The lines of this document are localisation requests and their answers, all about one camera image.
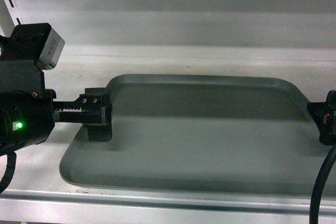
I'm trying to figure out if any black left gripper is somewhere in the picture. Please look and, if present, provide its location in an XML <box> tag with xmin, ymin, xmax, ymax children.
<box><xmin>1</xmin><ymin>61</ymin><xmax>112</xmax><ymax>153</ymax></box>

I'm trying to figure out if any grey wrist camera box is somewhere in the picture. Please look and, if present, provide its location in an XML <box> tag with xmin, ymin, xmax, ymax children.
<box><xmin>37</xmin><ymin>28</ymin><xmax>65</xmax><ymax>70</ymax></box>

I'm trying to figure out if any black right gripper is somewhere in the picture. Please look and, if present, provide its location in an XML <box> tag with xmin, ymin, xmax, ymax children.
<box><xmin>307</xmin><ymin>90</ymin><xmax>335</xmax><ymax>145</ymax></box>

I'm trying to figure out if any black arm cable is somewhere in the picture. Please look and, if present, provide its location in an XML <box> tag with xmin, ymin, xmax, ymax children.
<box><xmin>309</xmin><ymin>145</ymin><xmax>336</xmax><ymax>224</ymax></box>
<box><xmin>0</xmin><ymin>152</ymin><xmax>18</xmax><ymax>193</ymax></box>

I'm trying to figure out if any white slotted shelf upright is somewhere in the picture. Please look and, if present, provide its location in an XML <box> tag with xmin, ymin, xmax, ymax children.
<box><xmin>1</xmin><ymin>0</ymin><xmax>23</xmax><ymax>37</ymax></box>

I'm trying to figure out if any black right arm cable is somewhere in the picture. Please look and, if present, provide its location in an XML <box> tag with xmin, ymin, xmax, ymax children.
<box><xmin>309</xmin><ymin>145</ymin><xmax>336</xmax><ymax>224</ymax></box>

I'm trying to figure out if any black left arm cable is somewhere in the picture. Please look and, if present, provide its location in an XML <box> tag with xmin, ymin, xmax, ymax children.
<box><xmin>0</xmin><ymin>152</ymin><xmax>18</xmax><ymax>193</ymax></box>

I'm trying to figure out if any grey metal serving tray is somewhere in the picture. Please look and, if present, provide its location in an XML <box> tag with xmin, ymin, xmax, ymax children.
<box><xmin>59</xmin><ymin>74</ymin><xmax>329</xmax><ymax>196</ymax></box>

